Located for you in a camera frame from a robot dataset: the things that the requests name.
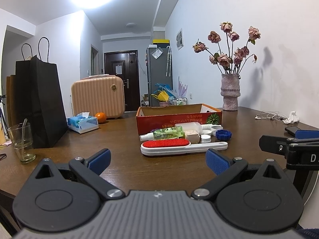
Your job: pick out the blue ridged jar lid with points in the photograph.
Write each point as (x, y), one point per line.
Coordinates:
(223, 135)

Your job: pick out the grey tape roll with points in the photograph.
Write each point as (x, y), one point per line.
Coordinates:
(207, 132)

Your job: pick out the dried pink roses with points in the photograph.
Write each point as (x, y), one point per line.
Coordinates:
(232, 60)

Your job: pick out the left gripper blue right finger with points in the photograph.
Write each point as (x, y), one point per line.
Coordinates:
(227, 171)

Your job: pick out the grey refrigerator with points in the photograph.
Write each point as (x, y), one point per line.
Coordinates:
(159, 69)

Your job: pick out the red white lint brush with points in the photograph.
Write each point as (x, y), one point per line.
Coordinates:
(166, 147)

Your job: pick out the translucent white plastic box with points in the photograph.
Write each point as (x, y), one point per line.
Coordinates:
(190, 126)

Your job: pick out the blue tissue pack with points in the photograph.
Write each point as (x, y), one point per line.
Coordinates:
(82, 123)

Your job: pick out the black paper bag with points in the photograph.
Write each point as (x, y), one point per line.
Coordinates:
(38, 99)

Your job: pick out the black phone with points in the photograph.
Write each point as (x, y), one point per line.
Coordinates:
(291, 130)

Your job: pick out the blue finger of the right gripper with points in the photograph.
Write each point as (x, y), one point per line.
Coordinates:
(304, 135)
(274, 144)

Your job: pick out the red cardboard box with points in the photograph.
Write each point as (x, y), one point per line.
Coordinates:
(151, 118)

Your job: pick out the glass cup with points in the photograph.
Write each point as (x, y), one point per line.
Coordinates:
(15, 134)

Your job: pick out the beige power adapter cube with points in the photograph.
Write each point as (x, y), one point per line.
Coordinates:
(192, 136)

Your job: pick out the metal spoon in glass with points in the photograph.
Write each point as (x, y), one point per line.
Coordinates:
(22, 139)

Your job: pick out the white spray bottle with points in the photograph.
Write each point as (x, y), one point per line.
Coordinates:
(209, 126)

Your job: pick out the yellow box on refrigerator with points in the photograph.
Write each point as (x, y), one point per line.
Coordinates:
(165, 41)

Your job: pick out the white ridged bottle cap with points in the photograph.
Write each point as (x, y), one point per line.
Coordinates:
(205, 138)

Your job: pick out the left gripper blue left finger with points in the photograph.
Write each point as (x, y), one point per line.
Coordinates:
(88, 172)

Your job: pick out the orange fruit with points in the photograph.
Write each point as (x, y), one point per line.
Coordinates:
(101, 117)

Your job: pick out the dark brown door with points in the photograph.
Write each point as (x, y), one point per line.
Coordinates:
(124, 64)

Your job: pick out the crumpled white tissue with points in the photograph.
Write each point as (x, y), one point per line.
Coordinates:
(292, 118)

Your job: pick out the yellow watering can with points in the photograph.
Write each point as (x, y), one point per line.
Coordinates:
(161, 97)

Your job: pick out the green spray bottle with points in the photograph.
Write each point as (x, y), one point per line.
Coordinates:
(163, 134)

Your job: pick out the pink ribbed suitcase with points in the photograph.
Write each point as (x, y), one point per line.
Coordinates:
(99, 94)

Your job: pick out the pink textured vase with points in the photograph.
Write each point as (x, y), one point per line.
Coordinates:
(230, 91)

